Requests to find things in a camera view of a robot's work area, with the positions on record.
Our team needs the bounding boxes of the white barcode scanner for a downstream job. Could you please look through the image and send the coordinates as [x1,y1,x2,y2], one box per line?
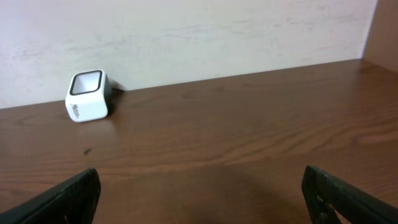
[65,70,112,123]

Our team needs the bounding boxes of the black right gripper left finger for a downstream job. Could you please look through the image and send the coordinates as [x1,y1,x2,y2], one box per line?
[1,168,101,224]

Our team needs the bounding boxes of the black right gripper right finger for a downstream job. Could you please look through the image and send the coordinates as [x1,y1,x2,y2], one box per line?
[302,166,397,224]

